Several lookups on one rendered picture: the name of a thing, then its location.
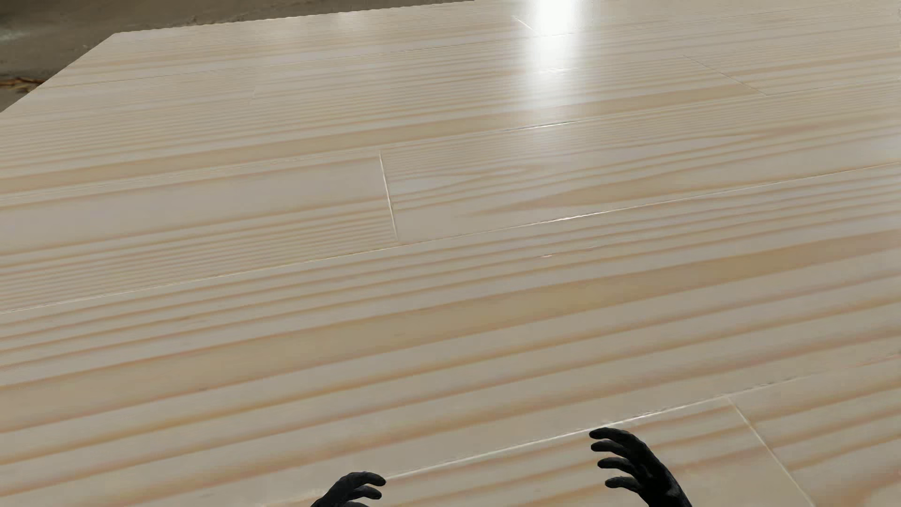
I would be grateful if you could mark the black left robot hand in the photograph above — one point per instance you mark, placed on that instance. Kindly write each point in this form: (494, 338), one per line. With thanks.
(350, 491)

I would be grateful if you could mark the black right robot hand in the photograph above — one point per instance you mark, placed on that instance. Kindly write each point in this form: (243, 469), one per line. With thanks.
(651, 473)

